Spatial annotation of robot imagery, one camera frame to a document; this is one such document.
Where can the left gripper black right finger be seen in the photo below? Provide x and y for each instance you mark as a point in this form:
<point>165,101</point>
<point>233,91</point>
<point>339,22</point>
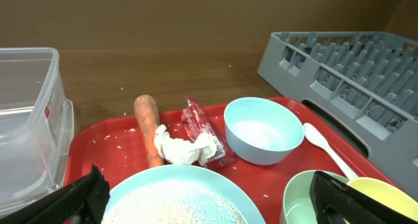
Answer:
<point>336,202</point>

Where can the red plastic tray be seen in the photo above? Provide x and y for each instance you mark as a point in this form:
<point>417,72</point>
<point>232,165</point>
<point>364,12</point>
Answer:
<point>115,146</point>

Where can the white plastic spoon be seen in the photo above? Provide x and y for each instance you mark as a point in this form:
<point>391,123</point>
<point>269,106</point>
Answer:
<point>317,139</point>

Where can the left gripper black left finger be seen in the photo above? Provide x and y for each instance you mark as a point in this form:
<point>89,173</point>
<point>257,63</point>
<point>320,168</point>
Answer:
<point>82,201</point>

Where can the red snack wrapper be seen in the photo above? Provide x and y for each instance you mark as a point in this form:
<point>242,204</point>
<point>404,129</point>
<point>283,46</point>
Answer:
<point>197,124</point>

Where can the pale green bowl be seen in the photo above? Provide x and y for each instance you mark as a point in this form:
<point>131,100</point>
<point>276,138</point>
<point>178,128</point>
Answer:
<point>297,207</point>

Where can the clear plastic waste bin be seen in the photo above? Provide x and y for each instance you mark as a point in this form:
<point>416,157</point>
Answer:
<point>37,126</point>

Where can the yellow cup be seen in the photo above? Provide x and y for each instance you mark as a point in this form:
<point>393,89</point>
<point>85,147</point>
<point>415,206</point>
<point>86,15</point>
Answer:
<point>386,194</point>

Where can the light blue plate with rice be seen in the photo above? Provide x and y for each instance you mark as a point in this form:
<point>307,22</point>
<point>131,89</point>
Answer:
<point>179,194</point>

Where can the white tissue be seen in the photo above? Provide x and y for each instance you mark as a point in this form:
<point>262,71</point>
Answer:
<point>184,152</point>

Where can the grey dishwasher rack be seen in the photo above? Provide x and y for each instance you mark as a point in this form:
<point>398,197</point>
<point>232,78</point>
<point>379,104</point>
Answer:
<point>365,80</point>

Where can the light blue bowl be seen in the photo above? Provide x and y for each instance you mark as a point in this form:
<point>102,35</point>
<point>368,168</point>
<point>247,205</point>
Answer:
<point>261,131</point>

